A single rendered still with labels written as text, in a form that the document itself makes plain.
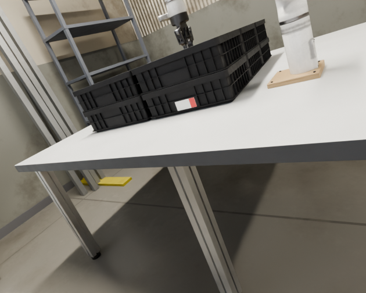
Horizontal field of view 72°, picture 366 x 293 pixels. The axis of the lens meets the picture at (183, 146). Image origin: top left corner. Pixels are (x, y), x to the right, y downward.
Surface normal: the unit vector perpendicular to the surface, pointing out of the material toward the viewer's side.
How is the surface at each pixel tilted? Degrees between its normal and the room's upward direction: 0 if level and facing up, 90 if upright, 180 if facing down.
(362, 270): 0
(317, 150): 90
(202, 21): 90
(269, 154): 90
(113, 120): 90
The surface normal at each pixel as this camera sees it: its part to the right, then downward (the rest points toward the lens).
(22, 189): 0.80, -0.07
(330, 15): -0.51, 0.47
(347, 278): -0.34, -0.88
